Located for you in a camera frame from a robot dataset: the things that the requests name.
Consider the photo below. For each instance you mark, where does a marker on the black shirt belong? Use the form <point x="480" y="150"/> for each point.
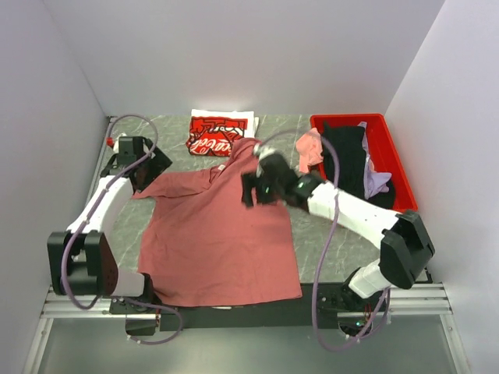
<point x="347" y="140"/>

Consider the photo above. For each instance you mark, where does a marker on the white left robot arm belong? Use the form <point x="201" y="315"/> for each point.
<point x="82" y="265"/>

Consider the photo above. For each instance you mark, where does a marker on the folded red white Coca-Cola shirt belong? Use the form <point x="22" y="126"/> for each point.
<point x="213" y="133"/>

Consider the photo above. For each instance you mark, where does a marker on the red plastic bin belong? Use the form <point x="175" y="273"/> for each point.
<point x="382" y="150"/>

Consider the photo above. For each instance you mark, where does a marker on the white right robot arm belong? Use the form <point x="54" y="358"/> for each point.
<point x="401" y="238"/>

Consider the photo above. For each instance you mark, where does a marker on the lavender shirt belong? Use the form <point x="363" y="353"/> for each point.
<point x="374" y="182"/>

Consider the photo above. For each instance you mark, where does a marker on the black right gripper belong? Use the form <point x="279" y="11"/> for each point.
<point x="251" y="181"/>

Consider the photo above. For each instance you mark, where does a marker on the aluminium rail frame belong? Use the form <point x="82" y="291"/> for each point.
<point x="420" y="300"/>

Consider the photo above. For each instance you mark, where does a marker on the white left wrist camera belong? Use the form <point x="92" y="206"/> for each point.
<point x="113" y="142"/>

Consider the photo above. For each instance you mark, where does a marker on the dusty rose t-shirt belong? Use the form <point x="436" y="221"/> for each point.
<point x="204" y="247"/>

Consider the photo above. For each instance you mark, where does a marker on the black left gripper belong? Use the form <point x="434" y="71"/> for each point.
<point x="159" y="164"/>

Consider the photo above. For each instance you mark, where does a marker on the black base crossbar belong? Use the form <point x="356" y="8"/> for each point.
<point x="253" y="311"/>

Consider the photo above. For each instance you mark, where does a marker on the light salmon pink shirt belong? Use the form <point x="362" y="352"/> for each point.
<point x="313" y="150"/>

